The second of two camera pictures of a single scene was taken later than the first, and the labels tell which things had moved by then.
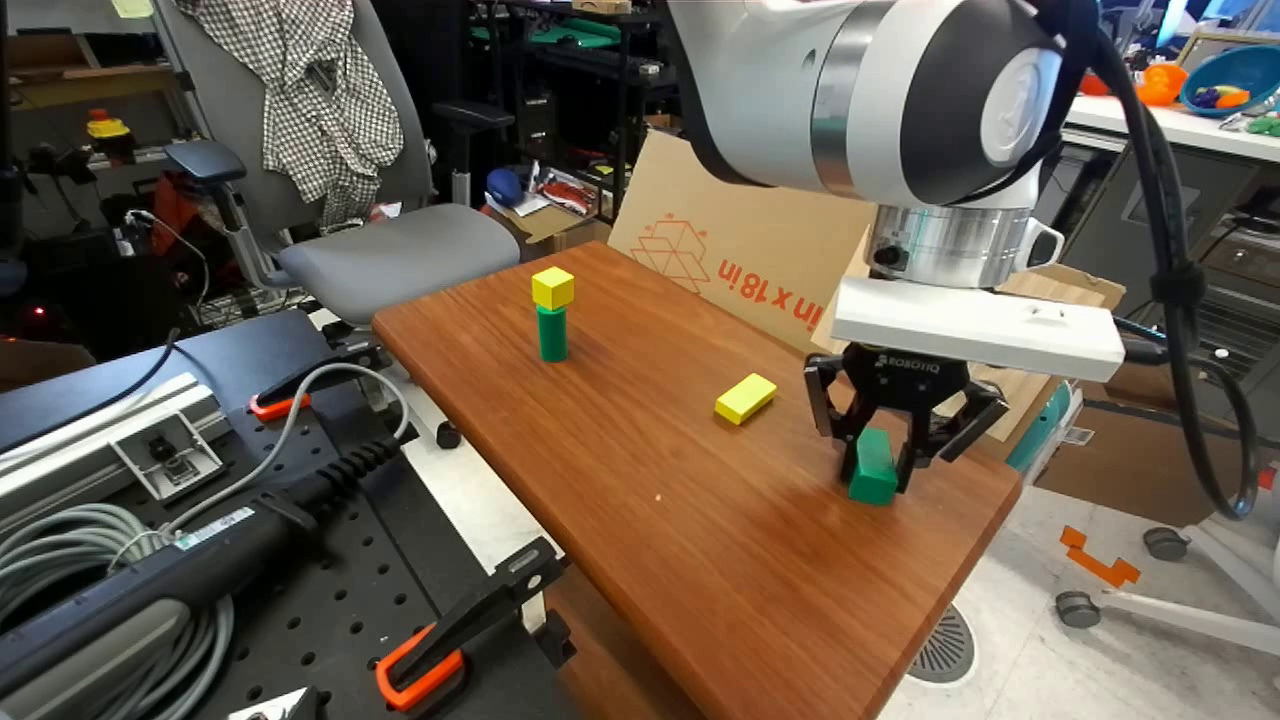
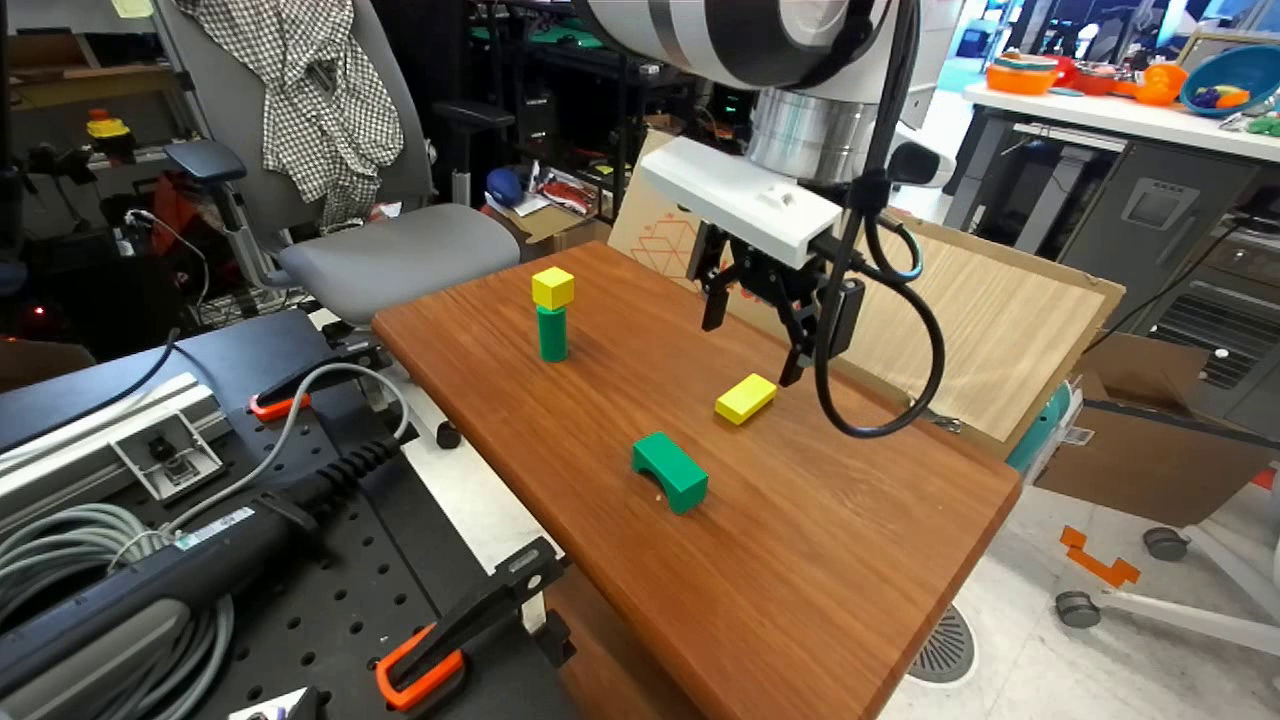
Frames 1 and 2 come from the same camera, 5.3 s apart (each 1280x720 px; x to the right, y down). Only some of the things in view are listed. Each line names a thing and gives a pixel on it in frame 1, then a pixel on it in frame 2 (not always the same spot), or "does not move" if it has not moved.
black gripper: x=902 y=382 -> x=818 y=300
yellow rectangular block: x=747 y=397 does not move
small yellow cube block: x=553 y=287 does not move
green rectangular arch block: x=876 y=469 -> x=668 y=465
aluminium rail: x=122 y=459 does not move
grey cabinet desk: x=1224 y=220 does not move
